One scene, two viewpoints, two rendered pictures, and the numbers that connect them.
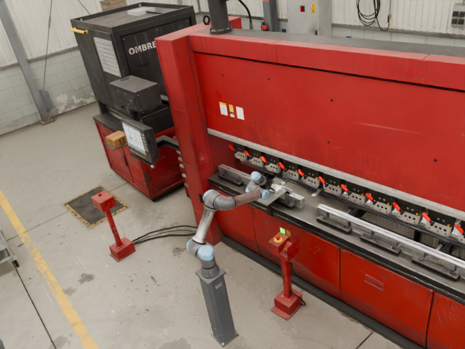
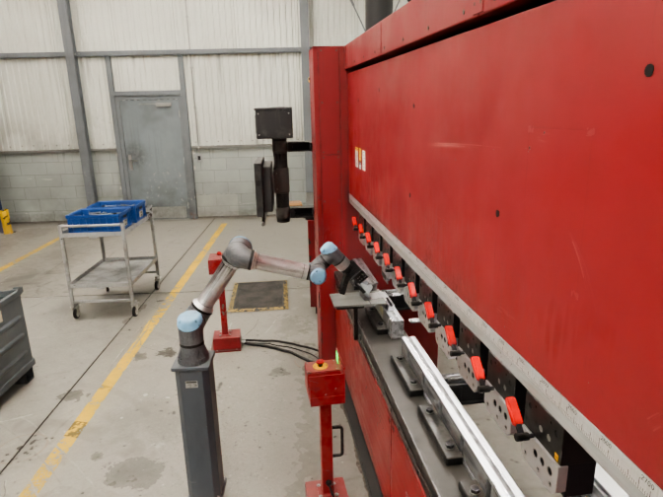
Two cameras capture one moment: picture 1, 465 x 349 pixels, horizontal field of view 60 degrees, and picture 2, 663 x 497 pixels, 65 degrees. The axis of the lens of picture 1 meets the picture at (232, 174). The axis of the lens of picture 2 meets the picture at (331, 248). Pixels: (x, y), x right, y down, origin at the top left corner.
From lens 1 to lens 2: 2.03 m
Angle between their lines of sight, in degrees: 34
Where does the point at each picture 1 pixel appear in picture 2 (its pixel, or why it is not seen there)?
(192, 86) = (335, 122)
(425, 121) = (487, 111)
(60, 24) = not seen: hidden behind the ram
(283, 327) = not seen: outside the picture
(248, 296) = (290, 464)
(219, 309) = (187, 429)
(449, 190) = (512, 296)
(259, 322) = not seen: outside the picture
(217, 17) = (370, 14)
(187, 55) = (335, 75)
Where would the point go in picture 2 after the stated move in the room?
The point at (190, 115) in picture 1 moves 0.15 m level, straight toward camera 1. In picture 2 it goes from (323, 163) to (311, 166)
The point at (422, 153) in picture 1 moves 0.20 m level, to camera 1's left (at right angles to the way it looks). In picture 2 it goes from (483, 197) to (411, 192)
